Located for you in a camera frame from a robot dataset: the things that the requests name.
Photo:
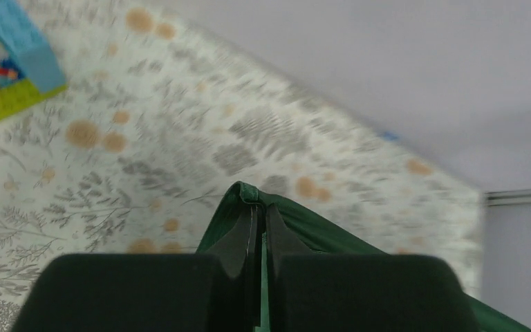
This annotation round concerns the dark green cloth napkin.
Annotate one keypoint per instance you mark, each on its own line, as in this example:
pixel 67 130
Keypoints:
pixel 325 237

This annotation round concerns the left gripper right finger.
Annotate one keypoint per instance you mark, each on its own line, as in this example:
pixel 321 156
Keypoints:
pixel 282 243

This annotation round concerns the colourful toy brick build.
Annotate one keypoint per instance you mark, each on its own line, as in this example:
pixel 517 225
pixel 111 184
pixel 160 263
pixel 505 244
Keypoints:
pixel 29 70

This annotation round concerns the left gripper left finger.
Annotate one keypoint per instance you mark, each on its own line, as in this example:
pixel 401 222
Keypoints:
pixel 238 286

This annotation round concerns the right aluminium frame post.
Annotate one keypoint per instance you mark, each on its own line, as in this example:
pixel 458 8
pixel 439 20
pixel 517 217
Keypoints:
pixel 513 197

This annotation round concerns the floral patterned table mat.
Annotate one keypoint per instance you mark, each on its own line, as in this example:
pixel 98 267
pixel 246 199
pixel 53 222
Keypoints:
pixel 160 118

